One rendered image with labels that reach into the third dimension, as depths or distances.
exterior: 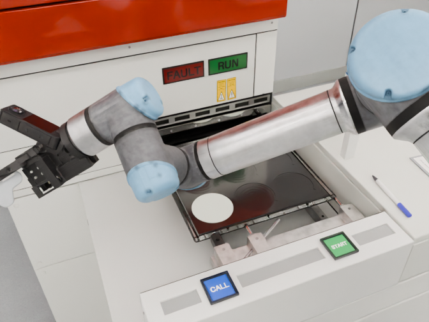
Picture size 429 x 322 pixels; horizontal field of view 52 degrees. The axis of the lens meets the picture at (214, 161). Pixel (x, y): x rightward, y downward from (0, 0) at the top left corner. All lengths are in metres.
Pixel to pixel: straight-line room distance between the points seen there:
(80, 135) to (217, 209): 0.44
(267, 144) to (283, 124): 0.04
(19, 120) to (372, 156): 0.81
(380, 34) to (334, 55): 2.93
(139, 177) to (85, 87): 0.53
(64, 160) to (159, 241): 0.40
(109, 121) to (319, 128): 0.34
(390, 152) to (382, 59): 0.66
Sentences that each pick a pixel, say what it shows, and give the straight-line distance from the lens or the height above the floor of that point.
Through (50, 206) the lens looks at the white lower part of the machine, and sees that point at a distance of 1.37.
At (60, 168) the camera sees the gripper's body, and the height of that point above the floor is 1.17.
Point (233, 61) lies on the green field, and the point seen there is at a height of 1.11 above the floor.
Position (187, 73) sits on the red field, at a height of 1.10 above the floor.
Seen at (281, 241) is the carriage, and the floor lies 0.88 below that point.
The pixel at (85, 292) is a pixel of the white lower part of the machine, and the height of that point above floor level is 0.34.
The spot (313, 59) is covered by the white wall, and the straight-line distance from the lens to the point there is 3.40.
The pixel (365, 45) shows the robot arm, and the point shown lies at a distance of 0.58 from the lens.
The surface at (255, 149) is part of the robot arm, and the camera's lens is 0.75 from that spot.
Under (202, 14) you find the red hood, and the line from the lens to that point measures 1.12.
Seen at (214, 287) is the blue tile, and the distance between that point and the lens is 0.85.
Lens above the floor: 1.65
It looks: 38 degrees down
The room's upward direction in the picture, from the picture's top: 1 degrees counter-clockwise
